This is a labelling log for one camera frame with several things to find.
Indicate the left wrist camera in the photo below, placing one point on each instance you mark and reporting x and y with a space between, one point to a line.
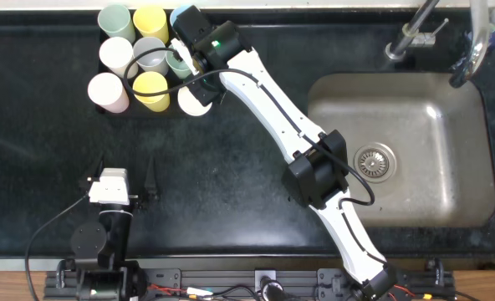
109 188

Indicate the steel sink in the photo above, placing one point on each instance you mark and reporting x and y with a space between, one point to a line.
440 125

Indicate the cream cup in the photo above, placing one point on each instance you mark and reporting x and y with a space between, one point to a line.
115 54

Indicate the pale green cup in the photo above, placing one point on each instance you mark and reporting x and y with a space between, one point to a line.
176 67
114 21

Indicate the yellow cup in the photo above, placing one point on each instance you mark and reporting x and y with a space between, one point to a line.
149 21
150 83

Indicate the steel tap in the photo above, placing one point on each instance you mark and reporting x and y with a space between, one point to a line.
406 33

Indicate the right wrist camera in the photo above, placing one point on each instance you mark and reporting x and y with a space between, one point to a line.
185 54

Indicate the blue cup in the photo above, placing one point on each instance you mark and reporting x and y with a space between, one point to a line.
175 16

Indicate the pink cup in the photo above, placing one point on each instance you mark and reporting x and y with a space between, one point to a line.
105 90

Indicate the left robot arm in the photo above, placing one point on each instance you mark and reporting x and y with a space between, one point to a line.
113 234

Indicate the white cup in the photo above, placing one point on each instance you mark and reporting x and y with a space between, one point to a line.
193 106

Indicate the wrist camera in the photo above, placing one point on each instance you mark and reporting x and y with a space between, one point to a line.
185 54
109 188

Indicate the black tray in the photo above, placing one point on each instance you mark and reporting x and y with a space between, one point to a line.
105 115

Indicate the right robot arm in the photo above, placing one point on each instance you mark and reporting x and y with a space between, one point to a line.
268 104

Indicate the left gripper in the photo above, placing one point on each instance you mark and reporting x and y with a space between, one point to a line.
138 201

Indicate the grey cup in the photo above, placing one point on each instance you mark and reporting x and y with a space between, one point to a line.
149 58

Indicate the mounting rail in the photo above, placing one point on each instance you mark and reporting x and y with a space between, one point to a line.
231 280

